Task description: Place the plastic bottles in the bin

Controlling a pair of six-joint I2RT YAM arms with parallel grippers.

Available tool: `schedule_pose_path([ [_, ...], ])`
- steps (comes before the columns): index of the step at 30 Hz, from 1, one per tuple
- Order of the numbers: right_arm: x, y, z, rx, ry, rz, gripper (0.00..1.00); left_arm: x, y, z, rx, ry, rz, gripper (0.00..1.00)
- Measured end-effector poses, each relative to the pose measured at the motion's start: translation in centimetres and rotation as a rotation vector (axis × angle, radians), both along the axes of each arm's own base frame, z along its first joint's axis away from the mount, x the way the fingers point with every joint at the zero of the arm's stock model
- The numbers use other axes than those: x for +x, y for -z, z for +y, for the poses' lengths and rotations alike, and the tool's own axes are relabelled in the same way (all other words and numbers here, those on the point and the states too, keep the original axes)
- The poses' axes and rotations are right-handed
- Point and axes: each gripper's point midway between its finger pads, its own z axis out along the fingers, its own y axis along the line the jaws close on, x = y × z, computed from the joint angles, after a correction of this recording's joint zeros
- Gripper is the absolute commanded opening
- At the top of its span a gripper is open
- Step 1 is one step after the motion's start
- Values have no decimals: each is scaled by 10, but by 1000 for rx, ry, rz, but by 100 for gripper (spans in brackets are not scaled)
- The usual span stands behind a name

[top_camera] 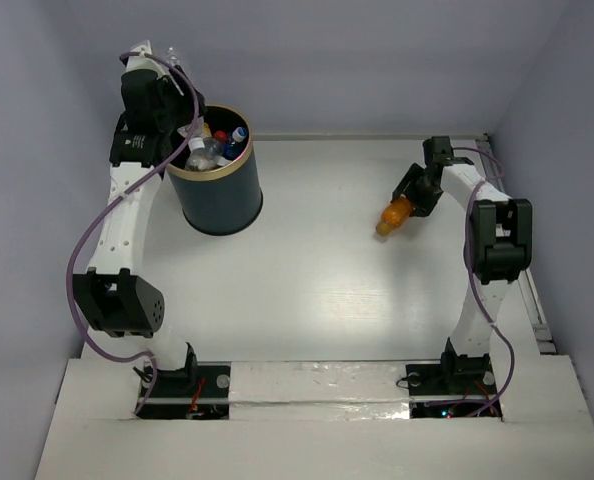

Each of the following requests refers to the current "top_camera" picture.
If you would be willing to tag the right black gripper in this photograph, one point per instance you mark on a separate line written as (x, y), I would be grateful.
(425, 206)

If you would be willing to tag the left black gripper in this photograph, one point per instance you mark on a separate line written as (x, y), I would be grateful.
(175, 107)

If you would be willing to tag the orange bottle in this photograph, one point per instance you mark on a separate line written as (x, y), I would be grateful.
(394, 216)

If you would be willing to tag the red cap clear bottle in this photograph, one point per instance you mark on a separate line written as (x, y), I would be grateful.
(221, 138)

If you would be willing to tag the clear water bottle white cap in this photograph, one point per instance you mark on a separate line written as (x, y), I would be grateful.
(204, 154)

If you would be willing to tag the blue label water bottle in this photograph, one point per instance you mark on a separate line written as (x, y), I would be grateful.
(235, 143)

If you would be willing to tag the yellow milk tea bottle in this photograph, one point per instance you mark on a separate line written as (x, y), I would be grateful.
(205, 131)

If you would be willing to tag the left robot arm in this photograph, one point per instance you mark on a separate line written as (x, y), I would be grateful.
(112, 296)

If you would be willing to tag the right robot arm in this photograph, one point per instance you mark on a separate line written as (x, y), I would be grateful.
(497, 249)

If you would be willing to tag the dark bin with gold rim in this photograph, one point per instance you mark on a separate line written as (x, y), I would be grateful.
(225, 200)

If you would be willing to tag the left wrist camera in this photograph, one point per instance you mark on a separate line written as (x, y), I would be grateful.
(138, 60)

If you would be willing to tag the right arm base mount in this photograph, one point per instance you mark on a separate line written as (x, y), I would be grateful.
(431, 396)

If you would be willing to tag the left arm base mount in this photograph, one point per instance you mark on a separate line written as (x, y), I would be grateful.
(176, 397)

